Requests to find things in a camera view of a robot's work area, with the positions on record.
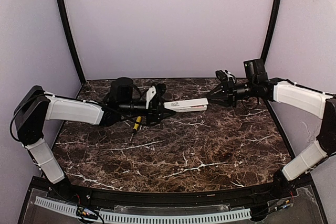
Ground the yellow handled screwdriver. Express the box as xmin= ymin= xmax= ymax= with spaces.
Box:
xmin=130 ymin=116 xmax=142 ymax=141

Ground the white remote control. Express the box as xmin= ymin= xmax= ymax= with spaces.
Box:
xmin=164 ymin=98 xmax=208 ymax=113

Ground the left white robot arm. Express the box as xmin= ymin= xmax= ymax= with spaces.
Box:
xmin=9 ymin=77 xmax=175 ymax=184

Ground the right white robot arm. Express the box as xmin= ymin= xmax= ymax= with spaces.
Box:
xmin=206 ymin=59 xmax=335 ymax=198

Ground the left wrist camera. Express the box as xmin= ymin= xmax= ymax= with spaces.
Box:
xmin=145 ymin=83 xmax=166 ymax=109

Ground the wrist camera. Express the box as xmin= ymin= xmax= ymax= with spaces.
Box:
xmin=145 ymin=83 xmax=166 ymax=109
xmin=215 ymin=70 xmax=237 ymax=83

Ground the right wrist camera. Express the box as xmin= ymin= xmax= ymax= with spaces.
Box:
xmin=215 ymin=70 xmax=237 ymax=83

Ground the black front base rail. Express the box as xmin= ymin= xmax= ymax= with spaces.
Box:
xmin=39 ymin=180 xmax=296 ymax=208

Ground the right black frame post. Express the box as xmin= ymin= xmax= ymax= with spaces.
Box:
xmin=260 ymin=0 xmax=281 ymax=63

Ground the black frame post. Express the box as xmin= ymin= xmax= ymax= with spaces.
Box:
xmin=56 ymin=0 xmax=86 ymax=85
xmin=260 ymin=0 xmax=281 ymax=63

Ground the white slotted cable duct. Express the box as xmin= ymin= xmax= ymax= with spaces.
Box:
xmin=34 ymin=196 xmax=251 ymax=223

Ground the left black frame post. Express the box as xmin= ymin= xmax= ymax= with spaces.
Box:
xmin=56 ymin=0 xmax=86 ymax=85

